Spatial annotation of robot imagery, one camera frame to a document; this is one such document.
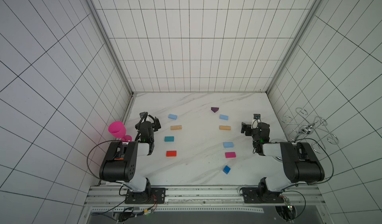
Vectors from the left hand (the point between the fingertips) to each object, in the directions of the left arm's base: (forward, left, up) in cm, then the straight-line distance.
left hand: (148, 120), depth 95 cm
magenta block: (-20, -52, -6) cm, 56 cm away
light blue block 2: (+9, -52, -8) cm, 53 cm away
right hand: (+1, -68, 0) cm, 68 cm away
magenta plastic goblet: (-12, +12, +10) cm, 20 cm away
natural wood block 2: (0, -51, -7) cm, 52 cm away
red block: (-19, -16, -7) cm, 26 cm away
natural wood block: (-1, -18, -6) cm, 19 cm away
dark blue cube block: (-28, -48, -4) cm, 56 cm away
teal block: (-10, -14, -6) cm, 18 cm away
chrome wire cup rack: (-18, -83, +22) cm, 88 cm away
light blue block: (+7, -14, -5) cm, 17 cm away
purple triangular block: (+16, -45, -7) cm, 49 cm away
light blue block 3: (-13, -51, -6) cm, 53 cm away
